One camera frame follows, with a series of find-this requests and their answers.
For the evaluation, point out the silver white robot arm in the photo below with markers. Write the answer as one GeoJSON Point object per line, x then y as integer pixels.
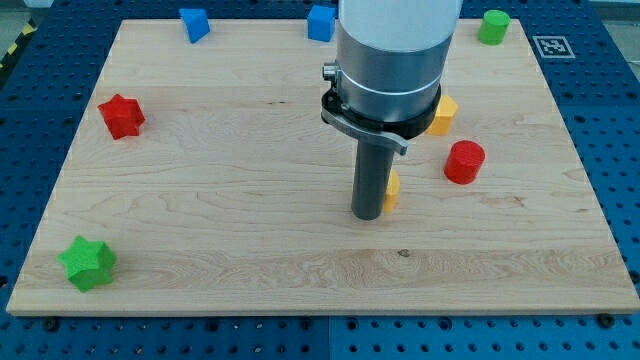
{"type": "Point", "coordinates": [390, 55]}

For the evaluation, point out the red star block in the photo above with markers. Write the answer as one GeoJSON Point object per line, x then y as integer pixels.
{"type": "Point", "coordinates": [122, 116]}

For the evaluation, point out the green star block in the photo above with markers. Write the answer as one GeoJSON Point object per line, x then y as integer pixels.
{"type": "Point", "coordinates": [88, 264]}

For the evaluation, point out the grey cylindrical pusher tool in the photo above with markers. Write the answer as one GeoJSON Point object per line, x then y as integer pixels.
{"type": "Point", "coordinates": [372, 169]}

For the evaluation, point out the yellow block behind tool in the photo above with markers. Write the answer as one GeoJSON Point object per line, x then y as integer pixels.
{"type": "Point", "coordinates": [392, 191]}

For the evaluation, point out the black clamp with metal lever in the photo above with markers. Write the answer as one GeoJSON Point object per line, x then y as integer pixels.
{"type": "Point", "coordinates": [390, 135]}

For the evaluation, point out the light wooden board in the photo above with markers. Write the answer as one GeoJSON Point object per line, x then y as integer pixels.
{"type": "Point", "coordinates": [235, 199]}

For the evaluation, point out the yellow pentagon block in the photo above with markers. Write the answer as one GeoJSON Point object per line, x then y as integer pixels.
{"type": "Point", "coordinates": [444, 118]}

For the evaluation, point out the red cylinder block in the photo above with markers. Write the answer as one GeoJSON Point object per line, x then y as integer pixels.
{"type": "Point", "coordinates": [464, 162]}

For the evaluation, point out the blue cube block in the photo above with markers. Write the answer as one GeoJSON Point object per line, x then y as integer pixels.
{"type": "Point", "coordinates": [321, 23]}

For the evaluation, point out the blue triangular block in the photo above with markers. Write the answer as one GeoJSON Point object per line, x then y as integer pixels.
{"type": "Point", "coordinates": [196, 23]}

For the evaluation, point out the green cylinder block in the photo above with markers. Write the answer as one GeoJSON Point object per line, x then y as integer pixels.
{"type": "Point", "coordinates": [494, 26]}

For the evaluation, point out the white fiducial marker tag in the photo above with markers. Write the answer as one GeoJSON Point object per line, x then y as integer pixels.
{"type": "Point", "coordinates": [553, 47]}

